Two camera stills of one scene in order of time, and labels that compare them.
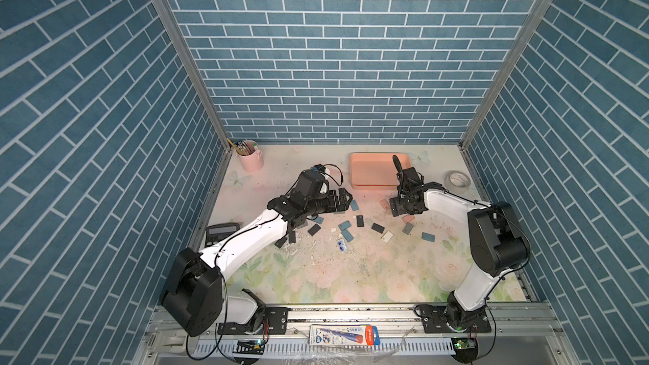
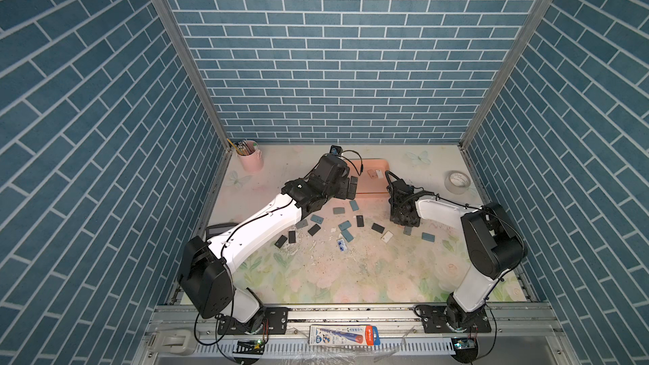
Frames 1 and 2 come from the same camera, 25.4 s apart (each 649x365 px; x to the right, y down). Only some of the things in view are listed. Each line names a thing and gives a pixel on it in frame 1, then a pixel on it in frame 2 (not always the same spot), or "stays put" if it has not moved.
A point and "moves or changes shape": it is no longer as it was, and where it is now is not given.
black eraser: [378, 228] stays put
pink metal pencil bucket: [253, 162] stays put
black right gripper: [396, 208] -> [393, 210]
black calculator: [217, 232] stays put
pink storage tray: [376, 171] moves or changes shape
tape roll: [457, 182] stays put
